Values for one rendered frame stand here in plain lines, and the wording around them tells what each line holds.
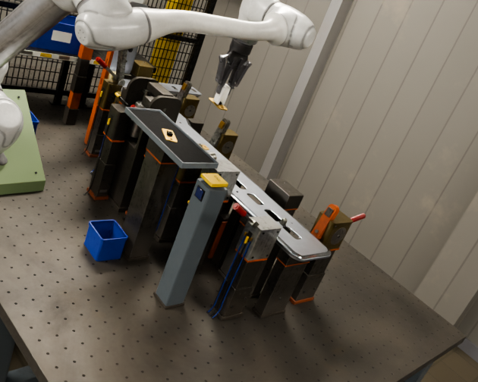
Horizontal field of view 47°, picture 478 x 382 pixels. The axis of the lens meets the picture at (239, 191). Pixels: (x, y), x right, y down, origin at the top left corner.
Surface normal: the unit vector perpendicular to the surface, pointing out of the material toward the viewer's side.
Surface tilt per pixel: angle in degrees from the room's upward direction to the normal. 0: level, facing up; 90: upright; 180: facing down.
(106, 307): 0
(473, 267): 90
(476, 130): 90
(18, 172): 42
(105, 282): 0
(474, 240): 90
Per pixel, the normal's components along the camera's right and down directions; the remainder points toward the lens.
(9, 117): 0.73, -0.18
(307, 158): -0.69, 0.07
